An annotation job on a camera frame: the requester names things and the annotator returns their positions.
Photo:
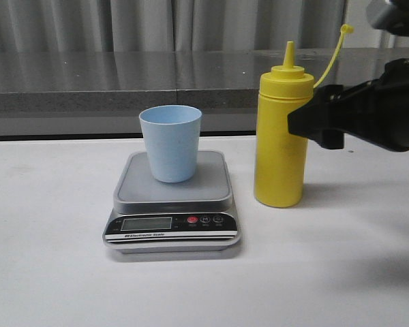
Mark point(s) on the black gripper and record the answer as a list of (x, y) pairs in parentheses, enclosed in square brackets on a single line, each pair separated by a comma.
[(376, 111)]

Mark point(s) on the yellow squeeze bottle with cap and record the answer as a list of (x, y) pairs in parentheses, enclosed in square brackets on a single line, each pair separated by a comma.
[(281, 156)]

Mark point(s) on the light blue plastic cup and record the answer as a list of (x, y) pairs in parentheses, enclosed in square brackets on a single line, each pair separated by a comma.
[(171, 134)]

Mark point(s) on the silver digital kitchen scale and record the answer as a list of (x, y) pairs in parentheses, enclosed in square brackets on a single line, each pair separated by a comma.
[(196, 215)]

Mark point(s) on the grey stone counter ledge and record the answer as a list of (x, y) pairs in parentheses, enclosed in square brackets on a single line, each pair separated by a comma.
[(59, 95)]

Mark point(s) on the grey pleated curtain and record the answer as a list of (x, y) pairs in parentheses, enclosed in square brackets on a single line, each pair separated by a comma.
[(183, 26)]

